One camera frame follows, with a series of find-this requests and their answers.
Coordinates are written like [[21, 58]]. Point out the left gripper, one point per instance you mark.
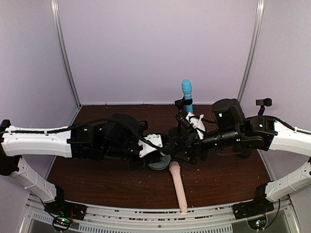
[[165, 146]]

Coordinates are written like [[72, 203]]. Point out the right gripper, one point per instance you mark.
[[194, 147]]

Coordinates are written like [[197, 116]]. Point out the black microphone stand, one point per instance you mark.
[[180, 131], [239, 150]]

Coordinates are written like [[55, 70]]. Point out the blue toy microphone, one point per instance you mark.
[[187, 91]]

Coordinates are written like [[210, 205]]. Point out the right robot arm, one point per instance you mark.
[[261, 132]]

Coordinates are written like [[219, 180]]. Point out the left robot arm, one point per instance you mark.
[[118, 137]]

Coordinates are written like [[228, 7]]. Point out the green ceramic bowl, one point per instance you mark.
[[162, 164]]

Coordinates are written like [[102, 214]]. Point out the pink toy microphone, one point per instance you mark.
[[175, 171]]

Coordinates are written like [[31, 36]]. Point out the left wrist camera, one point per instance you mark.
[[152, 143]]

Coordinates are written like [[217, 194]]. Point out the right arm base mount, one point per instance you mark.
[[254, 212]]

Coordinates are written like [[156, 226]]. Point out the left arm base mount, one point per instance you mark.
[[64, 213]]

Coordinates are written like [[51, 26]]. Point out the right aluminium frame post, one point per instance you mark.
[[253, 47]]

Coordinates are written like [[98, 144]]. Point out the aluminium frame post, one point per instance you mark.
[[63, 51], [253, 47]]

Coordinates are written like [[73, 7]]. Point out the left aluminium frame post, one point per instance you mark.
[[63, 51]]

